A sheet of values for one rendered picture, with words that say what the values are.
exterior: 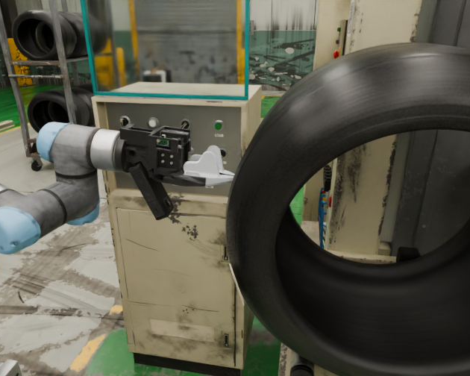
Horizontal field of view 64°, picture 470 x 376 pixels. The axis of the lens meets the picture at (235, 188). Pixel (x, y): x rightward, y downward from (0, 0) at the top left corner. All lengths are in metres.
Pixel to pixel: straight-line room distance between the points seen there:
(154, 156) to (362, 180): 0.52
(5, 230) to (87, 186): 0.17
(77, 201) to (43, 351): 1.58
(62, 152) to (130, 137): 0.13
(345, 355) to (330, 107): 0.41
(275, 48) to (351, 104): 9.27
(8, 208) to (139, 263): 1.00
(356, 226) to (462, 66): 0.56
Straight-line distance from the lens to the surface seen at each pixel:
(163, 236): 1.52
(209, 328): 1.74
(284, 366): 0.85
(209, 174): 0.65
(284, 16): 9.81
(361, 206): 0.99
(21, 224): 0.68
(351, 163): 0.95
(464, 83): 0.53
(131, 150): 0.70
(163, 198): 0.72
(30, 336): 2.38
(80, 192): 0.76
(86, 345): 2.22
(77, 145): 0.72
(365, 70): 0.54
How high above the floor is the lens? 1.49
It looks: 23 degrees down
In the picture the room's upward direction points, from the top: straight up
